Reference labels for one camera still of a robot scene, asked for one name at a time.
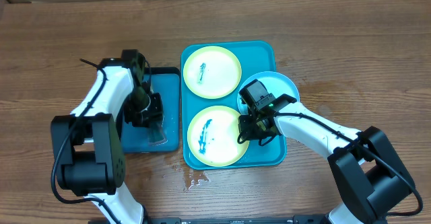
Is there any dark green sponge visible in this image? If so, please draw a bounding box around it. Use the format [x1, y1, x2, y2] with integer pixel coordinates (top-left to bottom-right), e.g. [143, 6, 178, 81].
[147, 122, 167, 146]

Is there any yellow-green plate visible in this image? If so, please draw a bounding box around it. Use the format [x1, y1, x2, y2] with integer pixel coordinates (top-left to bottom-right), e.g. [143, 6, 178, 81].
[183, 46, 242, 100]
[187, 106, 249, 167]

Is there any light blue plate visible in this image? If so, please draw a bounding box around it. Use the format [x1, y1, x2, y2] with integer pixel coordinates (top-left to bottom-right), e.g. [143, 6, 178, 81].
[240, 71, 300, 102]

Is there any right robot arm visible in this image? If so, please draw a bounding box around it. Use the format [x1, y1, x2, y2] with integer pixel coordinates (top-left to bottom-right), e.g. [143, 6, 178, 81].
[237, 79, 424, 223]

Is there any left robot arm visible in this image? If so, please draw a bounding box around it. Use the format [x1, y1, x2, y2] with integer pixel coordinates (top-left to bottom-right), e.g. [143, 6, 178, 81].
[50, 49, 167, 223]

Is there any small dark blue tray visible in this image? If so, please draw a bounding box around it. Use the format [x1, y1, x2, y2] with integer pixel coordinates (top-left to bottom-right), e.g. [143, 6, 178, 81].
[116, 67, 180, 153]

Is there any large teal serving tray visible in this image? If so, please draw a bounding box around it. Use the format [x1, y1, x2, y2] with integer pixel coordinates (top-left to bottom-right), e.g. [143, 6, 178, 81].
[180, 40, 288, 170]

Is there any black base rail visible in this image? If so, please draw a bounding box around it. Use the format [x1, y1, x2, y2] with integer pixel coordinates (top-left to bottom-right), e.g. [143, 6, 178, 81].
[143, 214, 330, 224]

